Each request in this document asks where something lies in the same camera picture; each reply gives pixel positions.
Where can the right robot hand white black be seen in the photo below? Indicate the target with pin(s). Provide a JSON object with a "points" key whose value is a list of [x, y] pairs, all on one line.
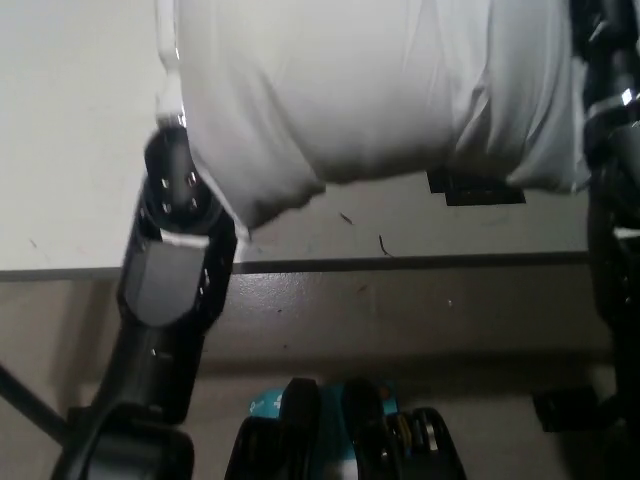
{"points": [[610, 45]]}

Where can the white square pillow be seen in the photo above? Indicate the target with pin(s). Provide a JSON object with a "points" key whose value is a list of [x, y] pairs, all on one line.
{"points": [[350, 100]]}

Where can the robot torso black teal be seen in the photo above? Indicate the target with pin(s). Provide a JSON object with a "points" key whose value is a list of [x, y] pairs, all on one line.
{"points": [[300, 440]]}

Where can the black tape strip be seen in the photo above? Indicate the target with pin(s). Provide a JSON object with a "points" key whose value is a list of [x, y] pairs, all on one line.
{"points": [[475, 194]]}

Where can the black diagonal table leg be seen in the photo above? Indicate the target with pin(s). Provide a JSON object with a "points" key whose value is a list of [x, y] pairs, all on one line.
{"points": [[25, 400]]}

